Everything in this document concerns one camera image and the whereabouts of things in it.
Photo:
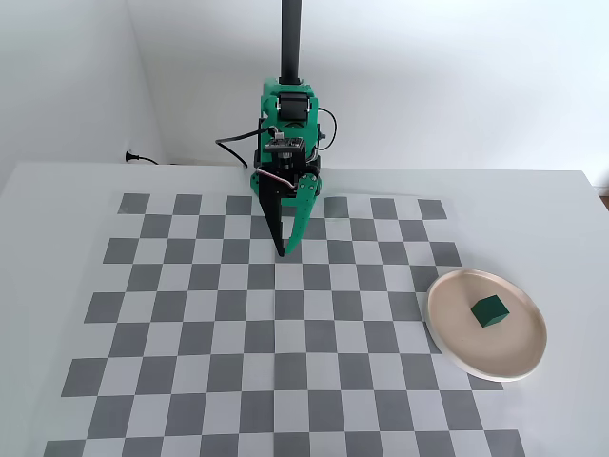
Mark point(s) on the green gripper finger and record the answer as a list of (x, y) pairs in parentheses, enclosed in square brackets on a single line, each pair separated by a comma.
[(302, 212)]

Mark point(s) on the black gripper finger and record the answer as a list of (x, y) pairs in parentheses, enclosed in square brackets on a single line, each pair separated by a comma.
[(275, 221)]

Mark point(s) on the dark green dice cube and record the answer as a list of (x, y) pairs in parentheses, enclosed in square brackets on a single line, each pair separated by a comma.
[(490, 311)]

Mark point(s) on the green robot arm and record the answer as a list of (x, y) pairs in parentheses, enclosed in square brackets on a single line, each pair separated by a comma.
[(290, 102)]

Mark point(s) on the beige round plate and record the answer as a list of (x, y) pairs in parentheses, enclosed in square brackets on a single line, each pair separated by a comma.
[(476, 352)]

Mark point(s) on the grey white checkerboard mat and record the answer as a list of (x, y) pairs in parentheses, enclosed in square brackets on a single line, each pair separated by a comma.
[(238, 333)]

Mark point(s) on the black vertical pole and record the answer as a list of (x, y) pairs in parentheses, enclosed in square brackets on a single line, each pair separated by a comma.
[(290, 43)]

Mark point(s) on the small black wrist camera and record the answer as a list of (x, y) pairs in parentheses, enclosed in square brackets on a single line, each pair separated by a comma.
[(284, 150)]

